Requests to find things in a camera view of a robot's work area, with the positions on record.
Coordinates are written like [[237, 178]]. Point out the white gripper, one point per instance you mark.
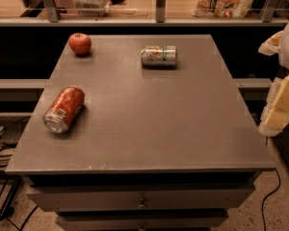
[[275, 116]]

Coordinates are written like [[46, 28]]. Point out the grey metal railing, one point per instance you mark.
[[136, 13]]

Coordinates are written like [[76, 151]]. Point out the red apple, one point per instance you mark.
[[80, 44]]

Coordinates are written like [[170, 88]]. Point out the grey drawer cabinet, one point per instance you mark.
[[154, 147]]

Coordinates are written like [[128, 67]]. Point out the red soda can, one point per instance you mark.
[[64, 110]]

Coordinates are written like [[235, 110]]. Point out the black power adapter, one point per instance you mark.
[[11, 135]]

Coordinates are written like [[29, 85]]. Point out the clear plastic container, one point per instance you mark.
[[91, 7]]

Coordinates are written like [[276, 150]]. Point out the printed snack bag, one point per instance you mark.
[[222, 8]]

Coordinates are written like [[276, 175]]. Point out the white green 7up can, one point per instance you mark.
[[159, 55]]

